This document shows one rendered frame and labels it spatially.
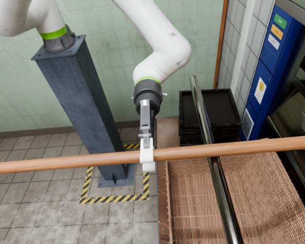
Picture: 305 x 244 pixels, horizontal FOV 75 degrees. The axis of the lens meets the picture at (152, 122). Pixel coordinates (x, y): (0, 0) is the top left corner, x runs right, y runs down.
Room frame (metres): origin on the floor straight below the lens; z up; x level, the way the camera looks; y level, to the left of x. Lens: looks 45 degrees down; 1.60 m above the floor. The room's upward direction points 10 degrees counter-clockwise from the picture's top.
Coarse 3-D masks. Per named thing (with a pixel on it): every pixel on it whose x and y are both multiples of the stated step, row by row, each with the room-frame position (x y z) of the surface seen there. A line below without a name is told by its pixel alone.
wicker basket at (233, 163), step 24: (168, 168) 0.56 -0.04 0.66; (192, 168) 0.55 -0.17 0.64; (240, 168) 0.52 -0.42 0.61; (264, 168) 0.43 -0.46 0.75; (168, 192) 0.40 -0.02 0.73; (192, 192) 0.45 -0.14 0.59; (240, 192) 0.40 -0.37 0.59; (264, 192) 0.34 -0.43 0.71; (288, 192) 0.28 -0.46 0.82; (168, 216) 0.30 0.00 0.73; (192, 216) 0.33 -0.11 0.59; (216, 216) 0.31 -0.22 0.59; (240, 216) 0.30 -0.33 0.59; (264, 216) 0.26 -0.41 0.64; (288, 216) 0.22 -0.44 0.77; (192, 240) 0.23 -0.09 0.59; (216, 240) 0.22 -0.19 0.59; (264, 240) 0.19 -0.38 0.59; (288, 240) 0.15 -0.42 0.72
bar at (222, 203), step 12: (192, 84) 0.57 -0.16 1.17; (204, 108) 0.44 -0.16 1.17; (204, 120) 0.39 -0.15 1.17; (204, 132) 0.35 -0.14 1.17; (204, 144) 0.31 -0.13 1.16; (216, 156) 0.26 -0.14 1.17; (216, 168) 0.23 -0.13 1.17; (216, 180) 0.21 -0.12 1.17; (216, 192) 0.18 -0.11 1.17; (228, 192) 0.18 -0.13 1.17; (228, 204) 0.15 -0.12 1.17; (228, 216) 0.13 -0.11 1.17; (228, 228) 0.11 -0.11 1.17; (228, 240) 0.09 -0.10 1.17; (240, 240) 0.09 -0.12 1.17
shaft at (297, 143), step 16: (208, 144) 0.28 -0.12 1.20; (224, 144) 0.27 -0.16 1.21; (240, 144) 0.26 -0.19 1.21; (256, 144) 0.26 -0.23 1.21; (272, 144) 0.25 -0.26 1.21; (288, 144) 0.25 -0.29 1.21; (304, 144) 0.24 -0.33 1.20; (32, 160) 0.32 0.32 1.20; (48, 160) 0.31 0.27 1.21; (64, 160) 0.31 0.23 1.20; (80, 160) 0.30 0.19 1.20; (96, 160) 0.29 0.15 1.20; (112, 160) 0.29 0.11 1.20; (128, 160) 0.28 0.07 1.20; (160, 160) 0.27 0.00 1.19
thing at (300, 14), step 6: (276, 0) 0.57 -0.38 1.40; (282, 0) 0.54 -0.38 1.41; (288, 0) 0.52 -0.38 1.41; (282, 6) 0.53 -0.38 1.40; (288, 6) 0.51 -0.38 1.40; (294, 6) 0.48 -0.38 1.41; (300, 6) 0.47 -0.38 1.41; (288, 12) 0.50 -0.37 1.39; (294, 12) 0.47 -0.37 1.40; (300, 12) 0.45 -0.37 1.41; (294, 18) 0.46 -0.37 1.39; (300, 18) 0.44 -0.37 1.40
